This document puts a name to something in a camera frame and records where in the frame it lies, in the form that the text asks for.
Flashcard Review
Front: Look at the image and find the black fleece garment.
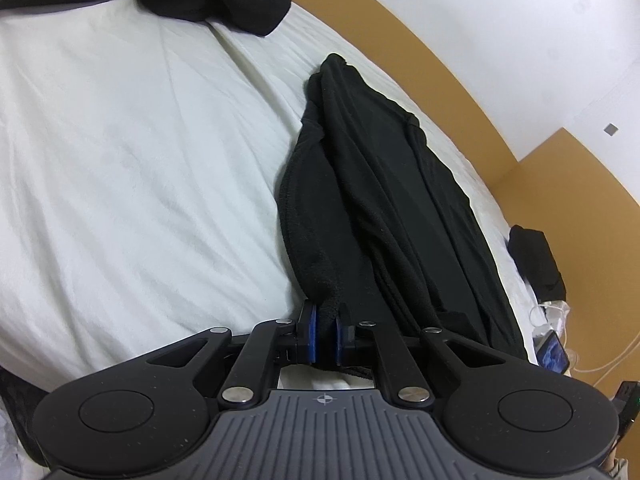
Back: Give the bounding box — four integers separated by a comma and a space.
278, 54, 527, 359

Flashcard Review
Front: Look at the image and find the black folded garment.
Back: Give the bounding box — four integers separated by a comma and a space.
506, 224, 566, 304

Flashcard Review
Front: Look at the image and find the phone with lit screen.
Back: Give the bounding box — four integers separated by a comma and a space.
536, 330, 570, 374

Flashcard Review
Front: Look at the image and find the white bed sheet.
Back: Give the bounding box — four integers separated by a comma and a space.
1, 0, 535, 412

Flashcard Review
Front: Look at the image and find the wooden headboard panel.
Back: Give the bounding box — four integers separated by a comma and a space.
269, 0, 640, 401

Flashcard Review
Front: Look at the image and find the black power adapter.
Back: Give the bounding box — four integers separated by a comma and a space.
613, 380, 640, 426

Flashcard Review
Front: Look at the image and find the white charger with cable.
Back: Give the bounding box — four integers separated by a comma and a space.
528, 301, 639, 377

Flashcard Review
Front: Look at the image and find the grey wall switch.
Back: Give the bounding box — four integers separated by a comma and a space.
604, 124, 618, 136

